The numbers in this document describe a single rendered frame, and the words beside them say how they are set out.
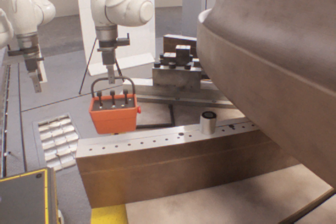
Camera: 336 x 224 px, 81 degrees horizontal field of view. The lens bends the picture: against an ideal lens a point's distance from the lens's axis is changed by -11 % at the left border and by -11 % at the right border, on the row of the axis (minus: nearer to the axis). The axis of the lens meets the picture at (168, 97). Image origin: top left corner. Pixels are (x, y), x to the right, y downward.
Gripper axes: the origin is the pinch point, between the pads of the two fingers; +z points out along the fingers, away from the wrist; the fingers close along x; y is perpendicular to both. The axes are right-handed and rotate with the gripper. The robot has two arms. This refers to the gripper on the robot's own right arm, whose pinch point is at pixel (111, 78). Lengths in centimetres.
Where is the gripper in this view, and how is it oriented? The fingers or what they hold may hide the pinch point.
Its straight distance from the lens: 98.2
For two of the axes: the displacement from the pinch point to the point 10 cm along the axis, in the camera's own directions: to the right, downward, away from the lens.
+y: -9.8, 0.9, -1.7
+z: 0.0, 8.9, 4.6
